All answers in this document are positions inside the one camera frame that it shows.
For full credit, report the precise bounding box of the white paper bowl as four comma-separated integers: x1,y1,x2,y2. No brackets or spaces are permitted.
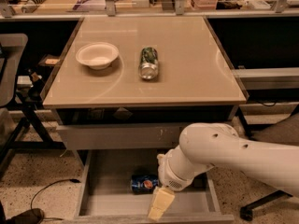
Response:
76,42,120,70

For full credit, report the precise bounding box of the closed grey top drawer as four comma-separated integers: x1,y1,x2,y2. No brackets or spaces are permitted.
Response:
57,123,188,150

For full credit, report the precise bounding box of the black floor cable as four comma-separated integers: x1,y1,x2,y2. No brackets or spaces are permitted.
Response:
29,178,82,221

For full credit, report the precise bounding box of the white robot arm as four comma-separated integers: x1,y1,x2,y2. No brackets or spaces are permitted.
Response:
148,123,299,221

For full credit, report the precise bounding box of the dark chair left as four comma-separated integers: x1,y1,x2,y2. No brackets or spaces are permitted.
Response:
0,34,64,175

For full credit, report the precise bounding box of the blue pepsi can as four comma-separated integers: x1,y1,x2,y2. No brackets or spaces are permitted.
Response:
131,175,159,194

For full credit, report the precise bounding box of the grey office chair right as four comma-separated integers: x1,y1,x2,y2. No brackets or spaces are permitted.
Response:
239,106,299,221

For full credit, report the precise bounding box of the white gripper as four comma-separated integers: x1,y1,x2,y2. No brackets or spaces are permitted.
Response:
148,149,195,221

